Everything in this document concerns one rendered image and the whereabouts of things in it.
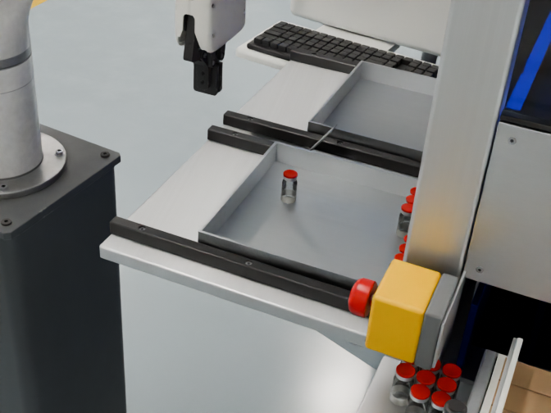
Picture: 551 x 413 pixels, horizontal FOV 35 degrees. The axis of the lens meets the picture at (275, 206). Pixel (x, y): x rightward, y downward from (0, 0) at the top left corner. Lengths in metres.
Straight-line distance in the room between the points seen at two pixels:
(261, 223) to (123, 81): 2.37
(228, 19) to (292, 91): 0.54
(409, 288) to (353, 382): 1.35
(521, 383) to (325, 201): 0.44
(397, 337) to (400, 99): 0.74
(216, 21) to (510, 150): 0.37
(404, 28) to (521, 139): 1.13
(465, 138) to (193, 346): 1.53
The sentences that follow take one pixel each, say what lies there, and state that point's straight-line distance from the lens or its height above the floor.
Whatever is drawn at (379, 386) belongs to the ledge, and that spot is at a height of 0.88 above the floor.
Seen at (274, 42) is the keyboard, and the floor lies 0.83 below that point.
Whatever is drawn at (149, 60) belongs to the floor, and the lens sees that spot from 3.70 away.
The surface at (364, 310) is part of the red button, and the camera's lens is 0.91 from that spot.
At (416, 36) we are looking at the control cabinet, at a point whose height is 0.84.
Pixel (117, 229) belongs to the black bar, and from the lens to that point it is 1.17.
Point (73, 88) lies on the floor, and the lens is 3.48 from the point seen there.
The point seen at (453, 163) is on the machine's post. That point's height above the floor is 1.15.
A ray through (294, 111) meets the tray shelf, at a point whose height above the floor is 0.88.
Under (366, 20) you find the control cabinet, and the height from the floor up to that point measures 0.84.
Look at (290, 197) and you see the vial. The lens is 1.24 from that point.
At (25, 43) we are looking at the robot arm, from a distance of 1.26.
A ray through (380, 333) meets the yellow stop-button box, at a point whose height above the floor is 0.99.
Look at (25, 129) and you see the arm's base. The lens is 1.31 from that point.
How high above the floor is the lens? 1.59
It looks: 35 degrees down
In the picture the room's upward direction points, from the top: 4 degrees clockwise
